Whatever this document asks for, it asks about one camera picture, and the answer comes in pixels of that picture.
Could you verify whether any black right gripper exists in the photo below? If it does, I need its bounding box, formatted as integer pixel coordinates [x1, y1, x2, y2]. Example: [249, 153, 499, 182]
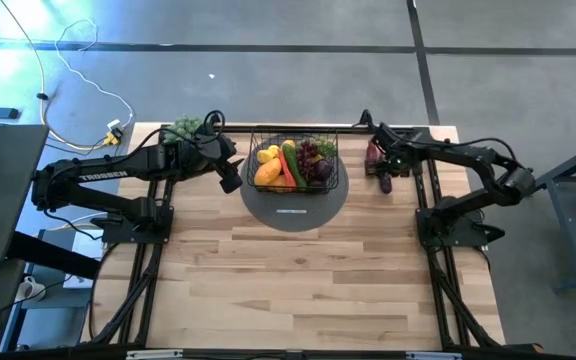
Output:
[365, 124, 416, 178]

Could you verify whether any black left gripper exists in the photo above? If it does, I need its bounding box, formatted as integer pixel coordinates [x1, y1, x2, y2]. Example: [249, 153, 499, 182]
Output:
[170, 130, 245, 195]

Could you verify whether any dark red vegetable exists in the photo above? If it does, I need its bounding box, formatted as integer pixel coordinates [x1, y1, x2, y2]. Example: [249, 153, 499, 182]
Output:
[365, 140, 382, 176]

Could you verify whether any green grape bunch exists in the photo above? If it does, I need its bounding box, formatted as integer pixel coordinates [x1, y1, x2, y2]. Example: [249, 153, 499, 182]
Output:
[315, 135, 339, 158]

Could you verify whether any red chili pepper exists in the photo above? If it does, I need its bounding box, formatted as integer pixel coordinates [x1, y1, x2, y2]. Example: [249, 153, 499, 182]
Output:
[277, 148, 299, 189]

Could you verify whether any dark purple round fruit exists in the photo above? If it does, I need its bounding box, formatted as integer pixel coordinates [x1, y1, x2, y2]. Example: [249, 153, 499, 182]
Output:
[315, 158, 335, 183]

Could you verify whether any green cucumber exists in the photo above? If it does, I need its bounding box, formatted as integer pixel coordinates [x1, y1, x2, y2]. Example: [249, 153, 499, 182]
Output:
[281, 142, 308, 190]

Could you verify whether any purple grape bunch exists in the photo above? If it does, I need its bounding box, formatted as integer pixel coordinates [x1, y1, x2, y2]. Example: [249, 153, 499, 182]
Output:
[295, 139, 323, 182]

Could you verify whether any green artificial bushy plant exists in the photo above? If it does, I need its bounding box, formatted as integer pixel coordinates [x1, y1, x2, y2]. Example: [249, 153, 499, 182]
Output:
[162, 115, 205, 147]

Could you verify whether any grey round woven table mat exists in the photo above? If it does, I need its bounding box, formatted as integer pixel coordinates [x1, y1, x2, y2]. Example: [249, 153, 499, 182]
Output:
[239, 149, 350, 234]

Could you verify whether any white and yellow power plug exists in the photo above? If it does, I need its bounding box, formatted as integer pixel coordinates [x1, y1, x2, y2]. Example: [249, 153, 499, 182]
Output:
[102, 118, 125, 147]

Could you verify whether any white paper box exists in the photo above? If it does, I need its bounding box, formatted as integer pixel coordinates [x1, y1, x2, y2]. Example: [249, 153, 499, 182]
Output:
[62, 228, 107, 290]

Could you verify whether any black desk leg beam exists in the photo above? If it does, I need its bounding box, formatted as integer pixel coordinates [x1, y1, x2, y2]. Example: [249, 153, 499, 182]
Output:
[6, 230, 103, 280]

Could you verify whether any blue-grey metal cart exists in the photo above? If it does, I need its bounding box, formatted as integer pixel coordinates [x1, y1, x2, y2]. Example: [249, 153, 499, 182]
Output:
[517, 135, 576, 295]

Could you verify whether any black side desk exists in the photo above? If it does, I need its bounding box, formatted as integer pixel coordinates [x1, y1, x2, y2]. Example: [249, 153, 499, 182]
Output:
[0, 123, 50, 269]

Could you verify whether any white mug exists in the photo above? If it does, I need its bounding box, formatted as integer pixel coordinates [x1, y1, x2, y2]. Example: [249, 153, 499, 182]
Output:
[15, 275, 48, 302]

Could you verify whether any black wire basket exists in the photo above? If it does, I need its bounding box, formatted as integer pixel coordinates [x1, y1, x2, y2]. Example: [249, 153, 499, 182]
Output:
[246, 128, 340, 195]

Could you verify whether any black aluminium table frame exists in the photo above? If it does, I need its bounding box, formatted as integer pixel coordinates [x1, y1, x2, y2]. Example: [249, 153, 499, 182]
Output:
[80, 108, 544, 360]

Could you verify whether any thin white floor cable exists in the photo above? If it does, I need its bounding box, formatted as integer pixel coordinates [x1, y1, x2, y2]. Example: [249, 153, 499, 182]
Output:
[53, 18, 135, 129]

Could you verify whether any silver frame bracket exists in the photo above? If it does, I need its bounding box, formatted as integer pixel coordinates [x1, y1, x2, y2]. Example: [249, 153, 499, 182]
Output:
[405, 351, 463, 360]
[125, 348, 184, 360]

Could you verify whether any cream thick floor cable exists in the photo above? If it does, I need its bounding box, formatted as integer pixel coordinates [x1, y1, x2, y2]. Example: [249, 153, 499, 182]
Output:
[0, 0, 119, 151]

